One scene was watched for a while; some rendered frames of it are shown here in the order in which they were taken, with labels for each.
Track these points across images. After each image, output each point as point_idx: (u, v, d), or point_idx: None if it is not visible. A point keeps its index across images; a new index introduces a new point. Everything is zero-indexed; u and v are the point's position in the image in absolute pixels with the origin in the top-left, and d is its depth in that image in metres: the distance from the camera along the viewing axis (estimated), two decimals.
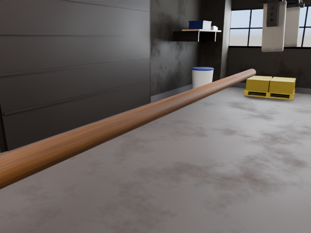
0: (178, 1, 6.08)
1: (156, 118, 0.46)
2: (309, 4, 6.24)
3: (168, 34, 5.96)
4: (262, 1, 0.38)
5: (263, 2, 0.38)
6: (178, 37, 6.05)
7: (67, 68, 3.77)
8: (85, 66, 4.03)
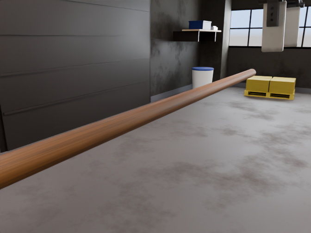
0: (178, 1, 6.08)
1: (156, 118, 0.46)
2: (309, 4, 6.24)
3: (168, 34, 5.96)
4: (262, 1, 0.38)
5: (263, 2, 0.38)
6: (178, 37, 6.05)
7: (67, 68, 3.77)
8: (85, 66, 4.03)
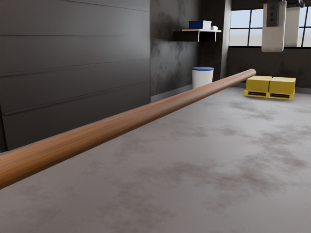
0: (178, 1, 6.08)
1: (156, 118, 0.46)
2: (309, 4, 6.24)
3: (168, 34, 5.96)
4: (262, 1, 0.38)
5: (263, 2, 0.38)
6: (178, 37, 6.05)
7: (67, 68, 3.77)
8: (85, 66, 4.03)
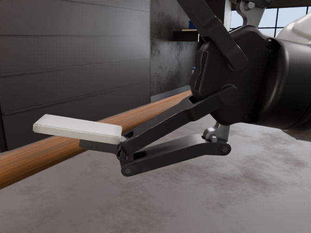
0: None
1: None
2: (309, 4, 6.24)
3: (168, 34, 5.96)
4: None
5: None
6: (178, 37, 6.05)
7: (67, 68, 3.77)
8: (85, 66, 4.03)
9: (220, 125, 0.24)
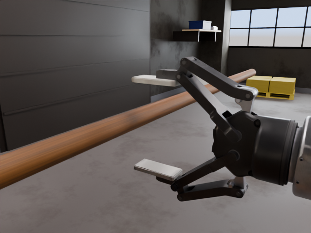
0: (178, 1, 6.08)
1: (156, 118, 0.46)
2: (309, 4, 6.24)
3: (168, 34, 5.96)
4: None
5: None
6: (178, 37, 6.05)
7: (67, 68, 3.77)
8: (85, 66, 4.03)
9: (236, 176, 0.34)
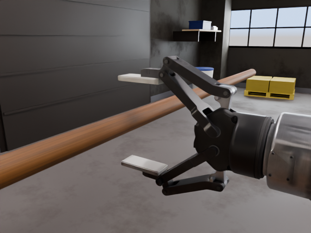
0: (178, 1, 6.08)
1: (156, 118, 0.46)
2: (309, 4, 6.24)
3: (168, 34, 5.96)
4: None
5: None
6: (178, 37, 6.05)
7: (67, 68, 3.77)
8: (85, 66, 4.03)
9: (217, 170, 0.35)
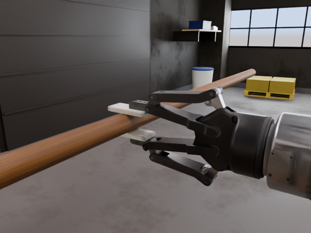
0: (178, 1, 6.08)
1: (156, 118, 0.46)
2: (309, 4, 6.24)
3: (168, 34, 5.96)
4: None
5: None
6: (178, 37, 6.05)
7: (67, 68, 3.77)
8: (85, 66, 4.03)
9: (212, 167, 0.36)
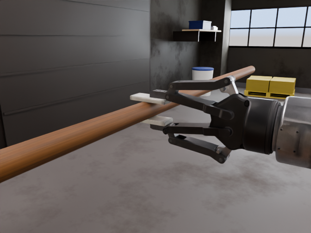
0: (178, 1, 6.08)
1: (155, 113, 0.46)
2: (309, 4, 6.24)
3: (168, 34, 5.96)
4: None
5: None
6: (178, 37, 6.05)
7: (67, 68, 3.77)
8: (85, 66, 4.03)
9: (226, 147, 0.40)
